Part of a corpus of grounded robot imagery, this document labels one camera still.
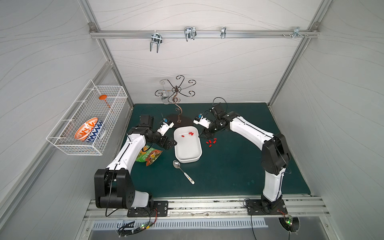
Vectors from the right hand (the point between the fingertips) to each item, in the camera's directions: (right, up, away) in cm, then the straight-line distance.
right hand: (201, 131), depth 88 cm
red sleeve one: (+4, -8, +10) cm, 13 cm away
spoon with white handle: (-15, -20, 0) cm, 25 cm away
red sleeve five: (+6, -10, +8) cm, 14 cm away
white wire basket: (-56, +14, -16) cm, 60 cm away
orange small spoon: (-53, +19, -10) cm, 57 cm away
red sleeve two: (+10, -6, +10) cm, 15 cm away
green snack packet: (-32, -14, 0) cm, 35 cm away
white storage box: (-8, -12, +8) cm, 16 cm away
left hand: (-18, -4, -5) cm, 19 cm away
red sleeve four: (-7, -3, +13) cm, 15 cm away
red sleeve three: (+6, -8, +10) cm, 14 cm away
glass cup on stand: (-23, +23, +7) cm, 34 cm away
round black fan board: (+43, -44, -17) cm, 64 cm away
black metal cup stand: (-17, +21, +2) cm, 27 cm away
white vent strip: (-13, -43, -18) cm, 48 cm away
